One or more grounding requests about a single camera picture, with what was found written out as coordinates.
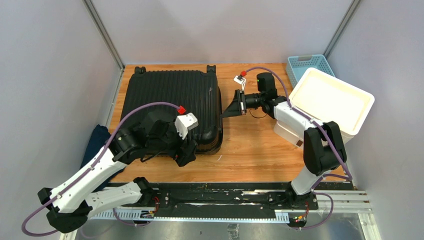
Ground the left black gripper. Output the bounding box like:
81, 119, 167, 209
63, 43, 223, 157
148, 116, 198, 166

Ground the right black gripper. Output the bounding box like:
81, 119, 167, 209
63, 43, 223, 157
222, 89, 265, 118

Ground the black ribbed hard-shell suitcase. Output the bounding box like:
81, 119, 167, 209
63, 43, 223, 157
120, 65, 223, 155

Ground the light blue plastic basket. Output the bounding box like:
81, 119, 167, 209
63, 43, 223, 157
286, 54, 335, 88

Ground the white three-drawer storage unit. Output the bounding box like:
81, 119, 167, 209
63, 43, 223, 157
273, 67, 375, 148

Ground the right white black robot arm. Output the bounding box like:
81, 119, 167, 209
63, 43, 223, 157
221, 72, 347, 209

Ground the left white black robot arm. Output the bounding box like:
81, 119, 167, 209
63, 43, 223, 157
38, 110, 199, 233

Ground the dark blue cloth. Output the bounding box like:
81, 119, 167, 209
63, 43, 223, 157
80, 124, 125, 183

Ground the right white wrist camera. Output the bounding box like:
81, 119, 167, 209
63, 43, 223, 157
233, 74, 247, 91

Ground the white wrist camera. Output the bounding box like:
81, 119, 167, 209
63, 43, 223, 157
174, 112, 199, 140
233, 74, 247, 91

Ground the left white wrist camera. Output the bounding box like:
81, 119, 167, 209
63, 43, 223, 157
174, 112, 199, 140

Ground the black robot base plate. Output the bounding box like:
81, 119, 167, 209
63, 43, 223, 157
120, 181, 355, 221

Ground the left aluminium frame post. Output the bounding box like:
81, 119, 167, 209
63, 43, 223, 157
82, 0, 125, 72

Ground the aluminium frame post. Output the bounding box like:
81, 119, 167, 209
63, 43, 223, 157
82, 0, 125, 72
323, 0, 362, 59

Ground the right aluminium frame post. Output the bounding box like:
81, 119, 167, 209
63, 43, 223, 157
323, 0, 362, 59

